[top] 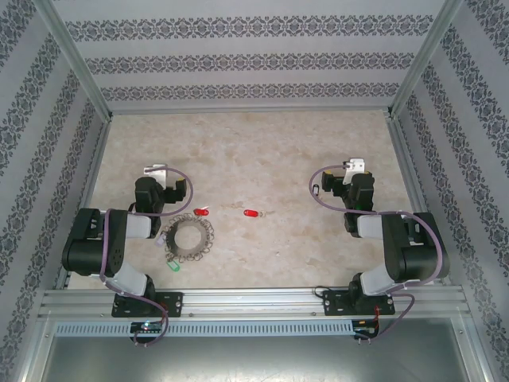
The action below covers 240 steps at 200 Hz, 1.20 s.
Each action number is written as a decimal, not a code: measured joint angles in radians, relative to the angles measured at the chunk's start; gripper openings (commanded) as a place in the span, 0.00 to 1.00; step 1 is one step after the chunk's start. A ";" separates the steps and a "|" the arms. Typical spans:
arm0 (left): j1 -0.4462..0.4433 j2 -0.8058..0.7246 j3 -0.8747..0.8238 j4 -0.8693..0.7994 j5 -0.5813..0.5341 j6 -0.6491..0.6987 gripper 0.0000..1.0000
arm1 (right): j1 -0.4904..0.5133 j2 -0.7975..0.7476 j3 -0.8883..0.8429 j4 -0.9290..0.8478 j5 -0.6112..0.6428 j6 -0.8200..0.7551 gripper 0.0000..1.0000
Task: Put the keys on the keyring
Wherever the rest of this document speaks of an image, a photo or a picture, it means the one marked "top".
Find small circuit board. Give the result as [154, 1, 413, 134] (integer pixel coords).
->
[353, 318, 381, 333]
[130, 321, 164, 333]

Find aluminium frame bar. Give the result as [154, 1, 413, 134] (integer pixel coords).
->
[453, 318, 492, 382]
[15, 318, 55, 382]

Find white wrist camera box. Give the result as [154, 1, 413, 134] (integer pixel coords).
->
[143, 163, 169, 187]
[342, 158, 366, 185]

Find large keyring with wire loops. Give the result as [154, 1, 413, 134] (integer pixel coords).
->
[161, 212, 218, 263]

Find aluminium back rail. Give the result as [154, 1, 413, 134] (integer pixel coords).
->
[107, 103, 394, 117]

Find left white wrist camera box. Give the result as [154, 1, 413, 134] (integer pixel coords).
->
[143, 163, 169, 187]

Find grey metal sheet panel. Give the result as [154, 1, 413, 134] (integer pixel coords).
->
[39, 336, 476, 382]

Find slotted grey cable duct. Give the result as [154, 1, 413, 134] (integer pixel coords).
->
[53, 321, 355, 337]

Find aluminium side rail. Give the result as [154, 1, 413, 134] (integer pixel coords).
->
[387, 115, 453, 287]
[53, 117, 115, 290]

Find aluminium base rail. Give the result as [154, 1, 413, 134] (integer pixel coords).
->
[37, 285, 466, 319]

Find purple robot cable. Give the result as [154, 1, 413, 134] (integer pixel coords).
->
[99, 166, 195, 348]
[309, 161, 445, 345]

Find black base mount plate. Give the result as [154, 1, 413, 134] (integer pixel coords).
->
[111, 291, 185, 318]
[322, 289, 395, 318]

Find aluminium frame post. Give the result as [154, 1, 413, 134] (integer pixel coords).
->
[387, 0, 465, 120]
[30, 0, 115, 120]

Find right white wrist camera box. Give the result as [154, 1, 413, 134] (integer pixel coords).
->
[342, 158, 366, 185]

